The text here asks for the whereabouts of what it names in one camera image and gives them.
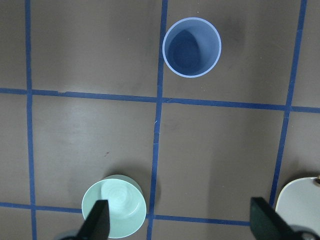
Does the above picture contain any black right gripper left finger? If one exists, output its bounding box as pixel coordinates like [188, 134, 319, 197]
[75, 200, 110, 240]

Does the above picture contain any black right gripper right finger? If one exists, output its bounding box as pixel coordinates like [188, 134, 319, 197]
[250, 197, 302, 240]

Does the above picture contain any blue cup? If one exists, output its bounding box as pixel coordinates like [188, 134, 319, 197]
[162, 17, 222, 78]

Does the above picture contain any mint green bowl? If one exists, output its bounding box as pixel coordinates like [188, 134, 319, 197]
[81, 174, 147, 239]

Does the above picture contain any cream white appliance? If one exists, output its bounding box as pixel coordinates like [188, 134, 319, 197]
[275, 177, 320, 234]

